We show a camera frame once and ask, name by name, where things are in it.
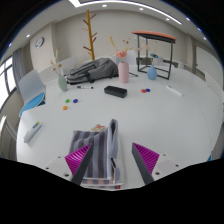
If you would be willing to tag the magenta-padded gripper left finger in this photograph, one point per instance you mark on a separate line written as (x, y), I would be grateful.
(78, 160)

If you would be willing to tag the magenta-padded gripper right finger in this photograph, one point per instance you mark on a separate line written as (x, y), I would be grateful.
(146, 159)

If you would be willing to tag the striped towel with bear patch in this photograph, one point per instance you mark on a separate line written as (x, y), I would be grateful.
(103, 150)

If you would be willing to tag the white remote control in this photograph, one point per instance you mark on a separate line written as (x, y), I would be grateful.
(32, 132)

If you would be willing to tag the orange round magnet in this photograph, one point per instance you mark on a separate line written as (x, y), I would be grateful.
(65, 107)

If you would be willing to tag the green round magnet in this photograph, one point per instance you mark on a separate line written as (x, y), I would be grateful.
(67, 100)

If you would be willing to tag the small red round magnet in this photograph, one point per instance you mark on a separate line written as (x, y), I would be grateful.
(143, 90)

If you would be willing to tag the small blue round magnet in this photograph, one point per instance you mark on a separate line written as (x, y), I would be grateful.
(147, 89)

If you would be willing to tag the black marker pen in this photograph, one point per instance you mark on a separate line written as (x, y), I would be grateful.
(85, 87)

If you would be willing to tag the white marker pen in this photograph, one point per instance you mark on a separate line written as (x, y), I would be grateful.
(174, 90)

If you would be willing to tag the black rectangular case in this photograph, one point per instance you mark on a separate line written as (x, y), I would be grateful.
(115, 91)

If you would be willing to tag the green vase with dried flowers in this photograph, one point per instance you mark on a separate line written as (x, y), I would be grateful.
(62, 84)

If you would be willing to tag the blue vase with flowers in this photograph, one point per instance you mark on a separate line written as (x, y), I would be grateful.
(152, 73)

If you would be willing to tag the white chair with blue seat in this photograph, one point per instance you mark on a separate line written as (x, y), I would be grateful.
(30, 87)

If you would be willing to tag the pink vase with flowers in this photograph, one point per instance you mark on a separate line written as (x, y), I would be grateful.
(123, 72)

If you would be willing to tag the grey backpack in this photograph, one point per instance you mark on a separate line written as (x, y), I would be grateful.
(98, 69)

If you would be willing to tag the window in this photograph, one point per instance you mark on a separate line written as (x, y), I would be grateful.
(6, 80)

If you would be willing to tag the grey curtain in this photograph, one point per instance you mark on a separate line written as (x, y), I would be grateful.
(19, 66)

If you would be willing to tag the wooden coat rack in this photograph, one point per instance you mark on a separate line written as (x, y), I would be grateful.
(90, 36)

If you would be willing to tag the ceiling lights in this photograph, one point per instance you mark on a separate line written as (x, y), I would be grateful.
(126, 2)

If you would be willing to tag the round wall clock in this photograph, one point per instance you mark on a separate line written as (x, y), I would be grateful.
(39, 42)

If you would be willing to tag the black frame orange-top side table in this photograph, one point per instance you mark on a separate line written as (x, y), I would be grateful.
(155, 34)

